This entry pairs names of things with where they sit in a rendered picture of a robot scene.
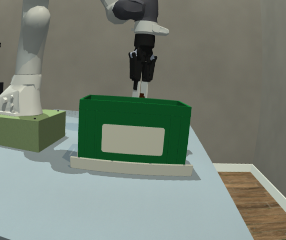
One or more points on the green crate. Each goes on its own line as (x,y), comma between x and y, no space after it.
(133,129)

